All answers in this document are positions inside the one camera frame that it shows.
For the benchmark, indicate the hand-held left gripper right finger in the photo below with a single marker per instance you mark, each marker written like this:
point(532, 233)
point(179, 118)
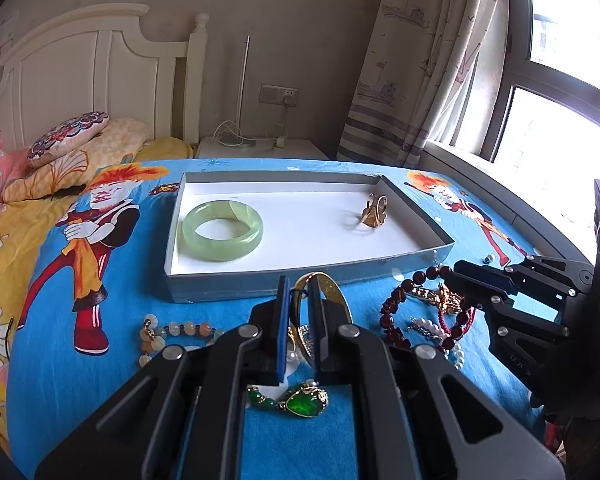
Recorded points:
point(316, 330)

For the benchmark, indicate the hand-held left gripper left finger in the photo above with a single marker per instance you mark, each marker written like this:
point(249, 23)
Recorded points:
point(283, 330)

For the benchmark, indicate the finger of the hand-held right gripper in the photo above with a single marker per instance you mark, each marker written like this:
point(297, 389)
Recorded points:
point(480, 280)
point(502, 342)

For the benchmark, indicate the gold bangle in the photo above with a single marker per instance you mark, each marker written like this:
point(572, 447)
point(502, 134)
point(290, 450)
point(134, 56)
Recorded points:
point(337, 295)

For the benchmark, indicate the grey cardboard tray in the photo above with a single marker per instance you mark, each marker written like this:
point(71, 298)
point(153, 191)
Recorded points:
point(300, 225)

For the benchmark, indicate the green jade bangle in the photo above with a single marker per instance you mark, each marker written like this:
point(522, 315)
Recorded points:
point(222, 252)

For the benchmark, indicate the blue printed blanket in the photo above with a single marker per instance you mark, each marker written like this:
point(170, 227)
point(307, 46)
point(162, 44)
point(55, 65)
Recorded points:
point(130, 320)

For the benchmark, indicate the dark-framed window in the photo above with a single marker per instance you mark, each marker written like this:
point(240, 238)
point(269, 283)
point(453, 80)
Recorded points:
point(555, 125)

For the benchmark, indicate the white nightstand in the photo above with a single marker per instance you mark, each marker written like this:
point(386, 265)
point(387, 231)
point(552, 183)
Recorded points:
point(300, 150)

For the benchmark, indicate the white power adapter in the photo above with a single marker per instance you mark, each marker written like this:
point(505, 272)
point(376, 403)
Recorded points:
point(280, 142)

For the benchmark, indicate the ship-print curtain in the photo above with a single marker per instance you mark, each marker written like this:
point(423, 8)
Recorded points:
point(410, 70)

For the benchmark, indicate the silver pole lamp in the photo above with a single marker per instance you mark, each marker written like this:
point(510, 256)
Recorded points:
point(244, 90)

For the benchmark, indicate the pale yellow shell-print pillow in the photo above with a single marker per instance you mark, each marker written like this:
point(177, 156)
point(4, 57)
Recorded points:
point(110, 142)

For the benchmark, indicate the round patterned cushion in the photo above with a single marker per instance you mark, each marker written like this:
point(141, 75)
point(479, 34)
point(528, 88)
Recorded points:
point(65, 137)

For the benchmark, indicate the white wooden headboard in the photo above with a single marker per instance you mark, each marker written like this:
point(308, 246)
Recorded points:
point(80, 75)

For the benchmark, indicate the grey wall outlet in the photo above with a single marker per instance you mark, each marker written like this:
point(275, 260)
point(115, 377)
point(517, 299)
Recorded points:
point(275, 94)

